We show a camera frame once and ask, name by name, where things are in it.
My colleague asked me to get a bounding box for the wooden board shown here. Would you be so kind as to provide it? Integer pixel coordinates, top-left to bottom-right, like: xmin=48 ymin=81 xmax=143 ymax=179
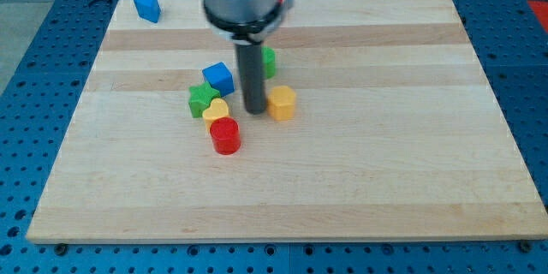
xmin=27 ymin=0 xmax=547 ymax=244

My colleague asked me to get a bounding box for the yellow hexagon block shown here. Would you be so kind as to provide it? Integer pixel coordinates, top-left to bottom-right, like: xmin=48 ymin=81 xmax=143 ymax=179
xmin=267 ymin=86 xmax=296 ymax=122

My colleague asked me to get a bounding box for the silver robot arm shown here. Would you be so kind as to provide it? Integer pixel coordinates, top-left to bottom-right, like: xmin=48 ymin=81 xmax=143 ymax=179
xmin=203 ymin=0 xmax=294 ymax=115

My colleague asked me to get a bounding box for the green star block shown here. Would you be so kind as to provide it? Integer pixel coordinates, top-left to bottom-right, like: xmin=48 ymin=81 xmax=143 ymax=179
xmin=188 ymin=81 xmax=221 ymax=118

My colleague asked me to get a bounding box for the green cylinder block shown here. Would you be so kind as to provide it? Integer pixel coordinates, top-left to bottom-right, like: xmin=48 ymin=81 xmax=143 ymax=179
xmin=262 ymin=46 xmax=277 ymax=79

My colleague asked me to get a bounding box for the blue triangular block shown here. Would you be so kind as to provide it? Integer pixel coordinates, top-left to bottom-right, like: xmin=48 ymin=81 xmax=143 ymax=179
xmin=134 ymin=0 xmax=161 ymax=23

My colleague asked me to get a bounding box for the yellow heart block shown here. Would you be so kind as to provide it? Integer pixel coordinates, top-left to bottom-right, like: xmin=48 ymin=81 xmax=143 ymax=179
xmin=202 ymin=98 xmax=230 ymax=132

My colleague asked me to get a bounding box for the red cylinder block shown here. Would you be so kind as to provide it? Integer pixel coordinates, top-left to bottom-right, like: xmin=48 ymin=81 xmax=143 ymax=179
xmin=209 ymin=117 xmax=241 ymax=155

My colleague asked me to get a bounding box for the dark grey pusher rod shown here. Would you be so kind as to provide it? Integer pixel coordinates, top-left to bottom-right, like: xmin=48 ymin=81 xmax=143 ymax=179
xmin=235 ymin=45 xmax=266 ymax=115

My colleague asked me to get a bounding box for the blue cube block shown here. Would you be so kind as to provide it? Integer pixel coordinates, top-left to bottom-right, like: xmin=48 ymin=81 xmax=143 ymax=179
xmin=202 ymin=63 xmax=235 ymax=97

